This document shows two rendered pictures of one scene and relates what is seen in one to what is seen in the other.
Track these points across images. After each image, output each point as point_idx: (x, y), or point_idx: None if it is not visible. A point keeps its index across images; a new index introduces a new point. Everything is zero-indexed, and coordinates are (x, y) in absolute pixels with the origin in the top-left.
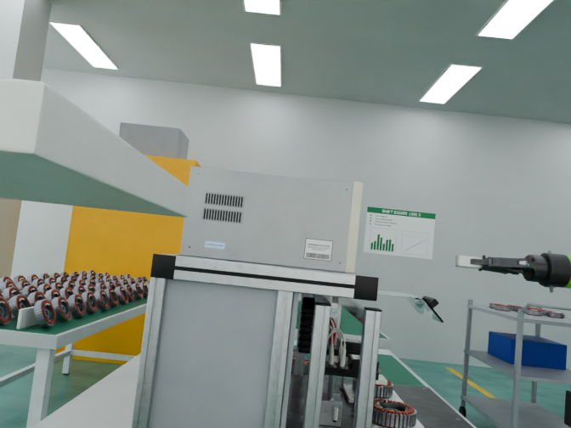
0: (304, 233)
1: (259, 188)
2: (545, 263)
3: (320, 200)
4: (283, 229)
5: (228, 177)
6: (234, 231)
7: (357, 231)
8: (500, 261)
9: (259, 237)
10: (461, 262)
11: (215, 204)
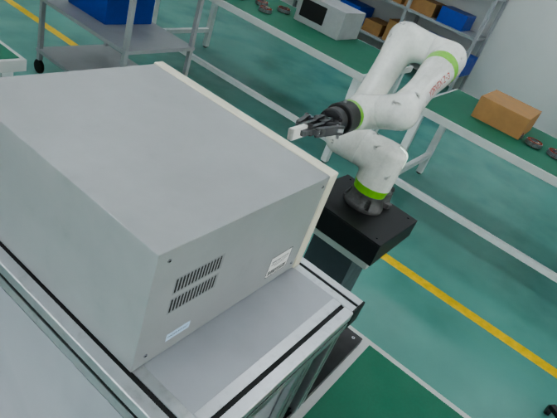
0: (272, 254)
1: (244, 233)
2: (347, 120)
3: (297, 211)
4: (254, 264)
5: (210, 240)
6: (203, 300)
7: (315, 226)
8: (325, 132)
9: (229, 288)
10: (294, 136)
11: (186, 285)
